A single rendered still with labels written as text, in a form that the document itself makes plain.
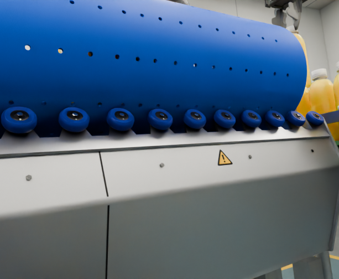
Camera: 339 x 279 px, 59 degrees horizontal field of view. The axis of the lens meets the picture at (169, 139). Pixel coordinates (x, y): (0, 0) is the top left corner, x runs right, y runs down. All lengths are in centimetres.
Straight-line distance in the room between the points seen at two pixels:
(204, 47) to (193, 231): 33
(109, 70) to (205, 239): 34
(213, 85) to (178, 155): 16
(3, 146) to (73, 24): 20
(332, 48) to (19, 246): 587
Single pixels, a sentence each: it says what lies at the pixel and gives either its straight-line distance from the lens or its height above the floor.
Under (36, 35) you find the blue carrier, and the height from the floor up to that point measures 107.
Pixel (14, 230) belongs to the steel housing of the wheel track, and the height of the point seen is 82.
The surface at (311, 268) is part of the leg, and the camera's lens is 82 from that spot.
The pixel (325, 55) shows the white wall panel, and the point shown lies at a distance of 607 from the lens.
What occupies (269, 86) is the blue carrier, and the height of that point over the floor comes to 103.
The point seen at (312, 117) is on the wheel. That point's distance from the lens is 83.
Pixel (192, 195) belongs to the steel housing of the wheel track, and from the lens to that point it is 51.
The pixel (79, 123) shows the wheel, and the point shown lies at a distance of 46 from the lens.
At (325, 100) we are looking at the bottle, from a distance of 94.
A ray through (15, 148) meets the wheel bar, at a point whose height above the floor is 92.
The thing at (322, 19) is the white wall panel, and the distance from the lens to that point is 629.
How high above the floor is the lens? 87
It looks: 6 degrees up
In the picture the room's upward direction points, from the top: 6 degrees counter-clockwise
